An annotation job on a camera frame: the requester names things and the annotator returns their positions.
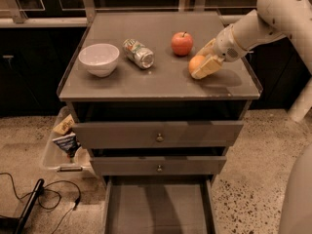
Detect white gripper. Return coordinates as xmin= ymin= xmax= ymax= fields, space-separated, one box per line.
xmin=190 ymin=24 xmax=248 ymax=80

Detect orange fruit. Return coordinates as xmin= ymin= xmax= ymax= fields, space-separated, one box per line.
xmin=188 ymin=56 xmax=205 ymax=73

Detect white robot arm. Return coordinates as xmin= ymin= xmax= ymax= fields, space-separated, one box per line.
xmin=190 ymin=0 xmax=312 ymax=234

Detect grey drawer cabinet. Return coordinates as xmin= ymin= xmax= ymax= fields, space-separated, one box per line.
xmin=56 ymin=11 xmax=263 ymax=185

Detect top drawer knob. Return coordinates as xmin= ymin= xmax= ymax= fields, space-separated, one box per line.
xmin=156 ymin=133 xmax=164 ymax=142

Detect drawer knob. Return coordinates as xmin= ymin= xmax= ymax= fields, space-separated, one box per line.
xmin=156 ymin=133 xmax=164 ymax=142
xmin=156 ymin=165 xmax=163 ymax=173

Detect middle drawer knob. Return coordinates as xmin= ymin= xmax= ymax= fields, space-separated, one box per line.
xmin=156 ymin=165 xmax=163 ymax=173

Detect top drawer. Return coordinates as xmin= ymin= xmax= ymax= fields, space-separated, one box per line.
xmin=73 ymin=121 xmax=243 ymax=149

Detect middle drawer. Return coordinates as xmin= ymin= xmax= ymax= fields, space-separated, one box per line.
xmin=91 ymin=156 xmax=226 ymax=176

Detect open bottom drawer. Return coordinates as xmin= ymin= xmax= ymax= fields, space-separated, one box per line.
xmin=101 ymin=175 xmax=218 ymax=234

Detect red apple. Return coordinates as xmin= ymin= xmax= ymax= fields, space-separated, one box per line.
xmin=171 ymin=32 xmax=193 ymax=57

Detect crushed soda can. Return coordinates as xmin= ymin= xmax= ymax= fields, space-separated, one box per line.
xmin=123 ymin=38 xmax=154 ymax=69

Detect white bowl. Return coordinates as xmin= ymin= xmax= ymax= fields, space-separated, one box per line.
xmin=78 ymin=43 xmax=120 ymax=77

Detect tan snack packet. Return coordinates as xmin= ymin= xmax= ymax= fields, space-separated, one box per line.
xmin=53 ymin=114 xmax=74 ymax=135

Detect dark blue snack bag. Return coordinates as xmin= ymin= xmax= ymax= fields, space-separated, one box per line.
xmin=53 ymin=133 xmax=81 ymax=158

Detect black flat device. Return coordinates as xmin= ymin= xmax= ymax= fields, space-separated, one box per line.
xmin=0 ymin=178 xmax=44 ymax=234

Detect white post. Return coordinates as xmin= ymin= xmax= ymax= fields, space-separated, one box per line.
xmin=288 ymin=78 xmax=312 ymax=122

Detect black cable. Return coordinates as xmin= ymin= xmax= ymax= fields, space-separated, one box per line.
xmin=0 ymin=172 xmax=82 ymax=234

